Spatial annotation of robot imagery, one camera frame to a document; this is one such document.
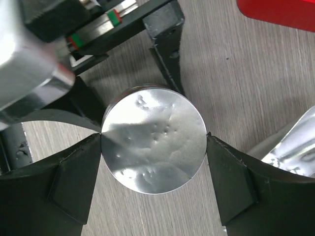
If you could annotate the silver metal scoop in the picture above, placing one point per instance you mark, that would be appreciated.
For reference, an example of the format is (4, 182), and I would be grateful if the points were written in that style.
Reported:
(292, 148)

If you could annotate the red square candy box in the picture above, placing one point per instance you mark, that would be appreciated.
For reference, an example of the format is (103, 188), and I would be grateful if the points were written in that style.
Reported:
(298, 14)

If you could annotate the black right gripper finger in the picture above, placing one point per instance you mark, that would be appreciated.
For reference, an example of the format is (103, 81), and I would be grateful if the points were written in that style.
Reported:
(164, 27)
(80, 107)

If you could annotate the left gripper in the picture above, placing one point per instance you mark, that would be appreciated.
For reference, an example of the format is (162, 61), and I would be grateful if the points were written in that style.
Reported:
(86, 29)

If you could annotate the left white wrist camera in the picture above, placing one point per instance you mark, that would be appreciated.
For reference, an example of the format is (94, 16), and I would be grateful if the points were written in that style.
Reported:
(31, 73)

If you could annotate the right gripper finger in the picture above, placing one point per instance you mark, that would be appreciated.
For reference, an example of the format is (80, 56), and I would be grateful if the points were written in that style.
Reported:
(257, 199)
(53, 196)

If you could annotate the white round jar lid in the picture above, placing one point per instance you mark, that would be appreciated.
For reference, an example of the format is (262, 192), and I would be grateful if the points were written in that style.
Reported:
(153, 139)

